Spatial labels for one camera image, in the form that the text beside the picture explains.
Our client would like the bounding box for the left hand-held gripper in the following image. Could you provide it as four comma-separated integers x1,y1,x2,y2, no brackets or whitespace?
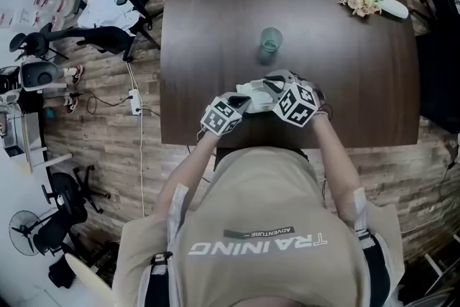
199,91,252,138

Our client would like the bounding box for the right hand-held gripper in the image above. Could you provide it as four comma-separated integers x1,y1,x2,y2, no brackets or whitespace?
263,69,319,129

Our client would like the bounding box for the light green cloth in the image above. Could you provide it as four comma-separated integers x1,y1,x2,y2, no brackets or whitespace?
235,78,288,115

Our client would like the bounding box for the person's right forearm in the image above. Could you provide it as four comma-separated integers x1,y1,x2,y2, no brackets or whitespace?
310,114,364,224

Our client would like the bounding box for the person's left forearm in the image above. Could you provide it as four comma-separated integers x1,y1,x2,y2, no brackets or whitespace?
154,132,220,224

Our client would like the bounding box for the person's right hand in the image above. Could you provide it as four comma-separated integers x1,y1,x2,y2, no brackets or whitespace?
312,88,329,120

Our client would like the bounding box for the green glass cup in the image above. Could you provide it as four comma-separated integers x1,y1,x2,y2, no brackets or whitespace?
257,27,284,65

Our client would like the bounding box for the white power strip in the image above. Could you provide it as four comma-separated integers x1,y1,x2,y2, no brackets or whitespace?
128,88,142,116

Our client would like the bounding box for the person's beige t-shirt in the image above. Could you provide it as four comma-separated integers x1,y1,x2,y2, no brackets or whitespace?
111,147,405,307

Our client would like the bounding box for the white vase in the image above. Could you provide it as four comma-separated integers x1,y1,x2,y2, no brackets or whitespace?
377,0,410,19

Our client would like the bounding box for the black mesh office chair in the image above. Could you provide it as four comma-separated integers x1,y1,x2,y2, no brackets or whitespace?
46,0,162,63

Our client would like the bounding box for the black padded office chair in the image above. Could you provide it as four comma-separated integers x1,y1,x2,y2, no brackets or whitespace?
415,0,460,136

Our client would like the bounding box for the white crumpled cloth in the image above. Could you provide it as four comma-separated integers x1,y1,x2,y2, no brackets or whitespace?
77,0,159,37

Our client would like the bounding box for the black swivel office chair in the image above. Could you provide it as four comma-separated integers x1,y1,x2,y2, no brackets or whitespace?
34,165,111,258

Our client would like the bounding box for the grey-backed office chair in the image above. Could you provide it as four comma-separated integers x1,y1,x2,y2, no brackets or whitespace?
19,60,68,93

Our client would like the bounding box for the black folding chair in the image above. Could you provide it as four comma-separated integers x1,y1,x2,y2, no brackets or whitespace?
9,23,69,62

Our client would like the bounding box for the pile of white red-label boxes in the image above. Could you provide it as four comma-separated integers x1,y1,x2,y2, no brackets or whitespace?
0,0,69,29

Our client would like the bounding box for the cream round table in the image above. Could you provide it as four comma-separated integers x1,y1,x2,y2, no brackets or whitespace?
64,252,114,294

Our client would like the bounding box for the black bag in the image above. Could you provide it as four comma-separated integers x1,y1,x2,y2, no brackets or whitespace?
47,255,78,288

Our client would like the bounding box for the white power cable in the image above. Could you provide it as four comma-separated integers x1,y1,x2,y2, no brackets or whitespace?
125,60,147,219

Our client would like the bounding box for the black and white shoulder strap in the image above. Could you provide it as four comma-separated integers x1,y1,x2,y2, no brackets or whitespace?
351,186,392,307
143,183,191,307

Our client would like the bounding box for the black pedestal fan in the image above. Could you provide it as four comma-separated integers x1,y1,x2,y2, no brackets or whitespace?
9,210,46,257

